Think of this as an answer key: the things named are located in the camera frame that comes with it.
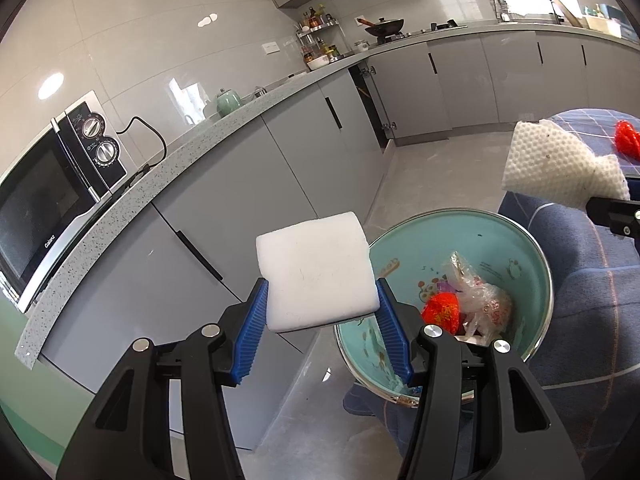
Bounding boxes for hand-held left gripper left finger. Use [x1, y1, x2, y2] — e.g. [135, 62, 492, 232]
[56, 277, 271, 480]

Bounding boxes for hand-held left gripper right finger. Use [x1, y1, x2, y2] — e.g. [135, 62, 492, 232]
[375, 279, 585, 480]

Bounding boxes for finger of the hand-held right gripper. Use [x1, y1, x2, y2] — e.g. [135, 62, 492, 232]
[585, 195, 640, 238]

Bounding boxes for red printed plastic bag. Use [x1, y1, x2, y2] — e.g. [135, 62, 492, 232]
[421, 292, 461, 336]

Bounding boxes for white textured sponge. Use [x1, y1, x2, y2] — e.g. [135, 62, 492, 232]
[501, 119, 631, 211]

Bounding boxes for teal enamel basin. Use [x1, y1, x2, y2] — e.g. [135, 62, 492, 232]
[334, 208, 553, 406]

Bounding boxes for plain white sponge block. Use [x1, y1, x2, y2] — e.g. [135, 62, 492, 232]
[256, 211, 381, 332]

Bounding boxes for clear plastic bag red print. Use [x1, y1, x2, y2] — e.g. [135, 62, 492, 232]
[450, 252, 516, 346]

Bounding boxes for small red plastic bag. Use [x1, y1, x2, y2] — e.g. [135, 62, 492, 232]
[614, 120, 640, 161]

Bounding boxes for blue plaid tablecloth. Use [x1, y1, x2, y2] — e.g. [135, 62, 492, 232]
[497, 107, 640, 480]

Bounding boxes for grey kitchen counter cabinets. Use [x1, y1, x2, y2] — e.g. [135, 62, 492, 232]
[15, 27, 640, 451]

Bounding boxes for white plastic tray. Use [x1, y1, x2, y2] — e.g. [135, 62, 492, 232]
[582, 14, 621, 36]

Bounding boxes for blue dish box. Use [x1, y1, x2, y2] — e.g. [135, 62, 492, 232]
[595, 4, 631, 31]

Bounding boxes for leaning wooden board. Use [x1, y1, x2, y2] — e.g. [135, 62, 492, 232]
[550, 0, 586, 28]

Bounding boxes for green ceramic teapot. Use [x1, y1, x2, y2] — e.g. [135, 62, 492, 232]
[216, 87, 244, 116]

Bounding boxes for black silver microwave oven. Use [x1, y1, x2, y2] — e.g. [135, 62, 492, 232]
[0, 90, 128, 315]

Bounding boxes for gas stove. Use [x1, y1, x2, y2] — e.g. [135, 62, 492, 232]
[375, 19, 460, 43]

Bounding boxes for black wok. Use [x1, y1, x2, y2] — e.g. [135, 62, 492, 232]
[357, 17, 406, 38]

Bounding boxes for metal spice rack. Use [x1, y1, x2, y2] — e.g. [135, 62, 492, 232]
[296, 5, 341, 63]

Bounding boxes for black power cable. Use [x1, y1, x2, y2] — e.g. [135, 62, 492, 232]
[115, 116, 168, 191]

